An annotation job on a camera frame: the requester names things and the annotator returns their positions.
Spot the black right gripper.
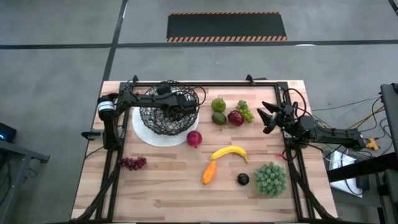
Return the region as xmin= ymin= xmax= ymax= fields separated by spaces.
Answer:
xmin=256 ymin=101 xmax=299 ymax=138

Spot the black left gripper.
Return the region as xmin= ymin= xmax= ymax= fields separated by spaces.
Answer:
xmin=166 ymin=92 xmax=200 ymax=121

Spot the green grape bunch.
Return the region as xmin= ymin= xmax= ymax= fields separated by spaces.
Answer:
xmin=236 ymin=100 xmax=255 ymax=123

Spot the yellow-green pear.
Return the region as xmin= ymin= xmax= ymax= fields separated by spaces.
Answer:
xmin=211 ymin=97 xmax=227 ymax=113

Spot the dark green avocado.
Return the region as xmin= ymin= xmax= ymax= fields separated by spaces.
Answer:
xmin=211 ymin=111 xmax=228 ymax=126

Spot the red pomegranate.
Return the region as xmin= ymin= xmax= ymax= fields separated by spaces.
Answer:
xmin=186 ymin=130 xmax=203 ymax=149

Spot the dark red apple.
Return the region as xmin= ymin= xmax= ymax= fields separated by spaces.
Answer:
xmin=227 ymin=110 xmax=245 ymax=127

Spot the yellow banana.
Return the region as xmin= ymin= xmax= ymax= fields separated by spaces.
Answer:
xmin=209 ymin=145 xmax=249 ymax=164

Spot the orange plastic pepper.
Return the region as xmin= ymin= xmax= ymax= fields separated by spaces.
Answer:
xmin=201 ymin=160 xmax=218 ymax=185

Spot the white plate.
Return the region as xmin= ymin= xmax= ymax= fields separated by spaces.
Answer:
xmin=132 ymin=104 xmax=200 ymax=147

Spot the green spiky round plant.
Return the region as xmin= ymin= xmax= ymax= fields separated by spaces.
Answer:
xmin=253 ymin=161 xmax=287 ymax=198

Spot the dark purple plum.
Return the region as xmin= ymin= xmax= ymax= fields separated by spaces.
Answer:
xmin=237 ymin=172 xmax=250 ymax=186

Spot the purple grape bunch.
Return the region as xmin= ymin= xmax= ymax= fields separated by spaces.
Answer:
xmin=118 ymin=156 xmax=147 ymax=171

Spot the black hazard-striped floor mat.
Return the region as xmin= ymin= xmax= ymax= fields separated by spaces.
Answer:
xmin=166 ymin=11 xmax=287 ymax=43

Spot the grey metal desk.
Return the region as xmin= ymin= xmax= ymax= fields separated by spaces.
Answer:
xmin=0 ymin=139 xmax=50 ymax=224

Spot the black device blue light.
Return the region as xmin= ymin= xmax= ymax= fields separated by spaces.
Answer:
xmin=0 ymin=122 xmax=18 ymax=144

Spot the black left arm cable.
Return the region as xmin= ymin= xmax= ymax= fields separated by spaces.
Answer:
xmin=186 ymin=84 xmax=207 ymax=107

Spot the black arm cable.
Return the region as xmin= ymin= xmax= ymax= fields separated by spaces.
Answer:
xmin=281 ymin=88 xmax=308 ymax=118
xmin=186 ymin=84 xmax=207 ymax=107

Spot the black metal table frame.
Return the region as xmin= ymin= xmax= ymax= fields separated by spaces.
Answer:
xmin=70 ymin=79 xmax=338 ymax=223

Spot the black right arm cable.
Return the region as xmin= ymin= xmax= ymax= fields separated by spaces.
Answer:
xmin=281 ymin=88 xmax=308 ymax=118

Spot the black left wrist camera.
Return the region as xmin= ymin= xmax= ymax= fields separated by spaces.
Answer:
xmin=155 ymin=84 xmax=172 ymax=96

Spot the dark woven wire basket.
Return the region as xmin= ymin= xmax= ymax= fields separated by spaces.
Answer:
xmin=139 ymin=80 xmax=200 ymax=137

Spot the grey cable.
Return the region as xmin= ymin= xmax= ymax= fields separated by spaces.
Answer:
xmin=310 ymin=96 xmax=382 ymax=113

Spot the orange cable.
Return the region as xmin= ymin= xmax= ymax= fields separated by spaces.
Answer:
xmin=347 ymin=105 xmax=386 ymax=130

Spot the black side bracket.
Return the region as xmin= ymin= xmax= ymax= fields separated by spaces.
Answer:
xmin=81 ymin=129 xmax=104 ymax=141

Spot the yellow cable connector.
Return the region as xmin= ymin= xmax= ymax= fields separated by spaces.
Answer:
xmin=365 ymin=138 xmax=380 ymax=152

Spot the black side workstation frame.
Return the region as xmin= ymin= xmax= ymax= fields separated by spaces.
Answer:
xmin=326 ymin=82 xmax=398 ymax=224

